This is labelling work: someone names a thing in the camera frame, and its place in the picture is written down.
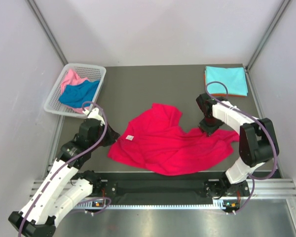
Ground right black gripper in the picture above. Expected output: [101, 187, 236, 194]
[198, 116, 224, 137]

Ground red t shirt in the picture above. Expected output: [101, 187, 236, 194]
[108, 103, 239, 176]

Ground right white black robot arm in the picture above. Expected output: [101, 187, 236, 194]
[196, 93, 279, 196]

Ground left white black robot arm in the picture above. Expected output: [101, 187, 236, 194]
[8, 116, 119, 237]

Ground folded orange t shirt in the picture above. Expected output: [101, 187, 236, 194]
[204, 74, 248, 97]

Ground folded light blue t shirt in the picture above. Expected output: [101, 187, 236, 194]
[204, 66, 248, 97]

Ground white perforated plastic basket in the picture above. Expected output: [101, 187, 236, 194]
[44, 63, 107, 119]

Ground pink t shirt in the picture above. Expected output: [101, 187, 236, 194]
[59, 69, 89, 114]

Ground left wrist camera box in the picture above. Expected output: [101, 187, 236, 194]
[83, 108, 105, 124]

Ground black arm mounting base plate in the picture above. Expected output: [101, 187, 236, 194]
[100, 180, 249, 204]

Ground white slotted cable duct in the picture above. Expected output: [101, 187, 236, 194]
[71, 198, 240, 210]

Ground right aluminium frame post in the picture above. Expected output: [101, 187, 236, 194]
[245, 0, 292, 72]

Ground aluminium frame post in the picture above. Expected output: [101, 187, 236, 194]
[25, 0, 68, 65]
[245, 0, 292, 72]

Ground left aluminium frame post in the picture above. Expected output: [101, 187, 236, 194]
[25, 0, 68, 65]

